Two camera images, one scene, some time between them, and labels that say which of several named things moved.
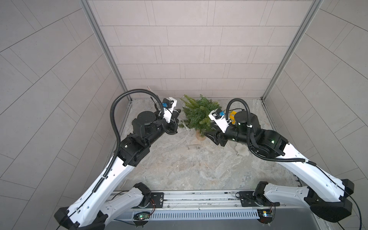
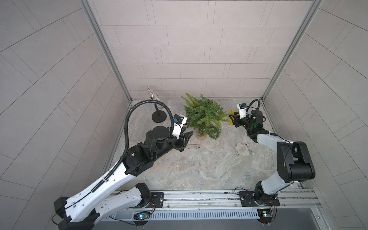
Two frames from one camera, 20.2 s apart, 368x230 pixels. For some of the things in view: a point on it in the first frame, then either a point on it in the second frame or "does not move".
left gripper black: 171,124 -> 181,143
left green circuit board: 142,215 does not move
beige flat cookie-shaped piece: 242,149 does not move
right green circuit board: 265,216 does not move
